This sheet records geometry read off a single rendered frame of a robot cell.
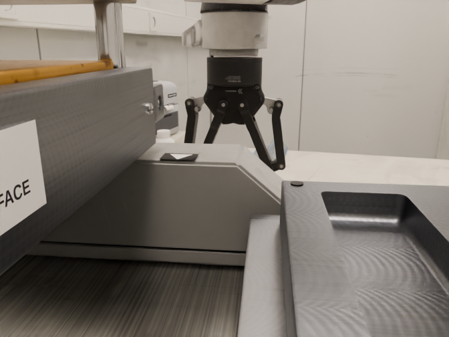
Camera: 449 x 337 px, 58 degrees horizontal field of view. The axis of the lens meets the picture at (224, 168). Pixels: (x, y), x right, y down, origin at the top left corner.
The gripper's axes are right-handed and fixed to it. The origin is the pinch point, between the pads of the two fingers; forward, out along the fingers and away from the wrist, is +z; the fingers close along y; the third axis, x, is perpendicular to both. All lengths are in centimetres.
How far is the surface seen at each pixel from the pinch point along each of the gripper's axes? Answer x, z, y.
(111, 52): -33.1, -21.3, -3.8
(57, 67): -40.7, -20.8, -3.0
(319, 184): -35.3, -14.5, 8.2
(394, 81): 198, -1, 76
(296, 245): -42.5, -14.6, 6.6
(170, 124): 63, 2, -26
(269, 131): 207, 33, 3
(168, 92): 64, -8, -26
